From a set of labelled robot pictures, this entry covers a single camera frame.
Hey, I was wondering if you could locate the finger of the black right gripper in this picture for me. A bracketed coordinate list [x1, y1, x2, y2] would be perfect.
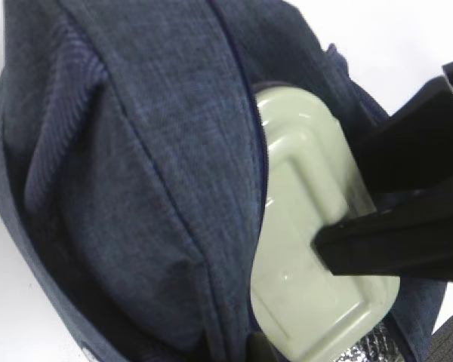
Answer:
[313, 190, 453, 282]

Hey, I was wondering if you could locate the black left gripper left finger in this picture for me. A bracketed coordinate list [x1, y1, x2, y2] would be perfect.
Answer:
[248, 332, 279, 362]

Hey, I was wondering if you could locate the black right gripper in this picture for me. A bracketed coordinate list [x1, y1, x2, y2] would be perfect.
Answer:
[358, 61, 453, 193]

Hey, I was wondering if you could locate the dark blue lunch bag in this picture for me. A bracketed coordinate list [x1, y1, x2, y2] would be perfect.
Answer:
[0, 0, 448, 362]

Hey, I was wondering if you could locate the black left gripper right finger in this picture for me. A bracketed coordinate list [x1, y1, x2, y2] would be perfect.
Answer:
[428, 316, 453, 362]

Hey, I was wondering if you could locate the green lidded food container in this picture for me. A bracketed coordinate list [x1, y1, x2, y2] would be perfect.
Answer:
[251, 86, 400, 361]

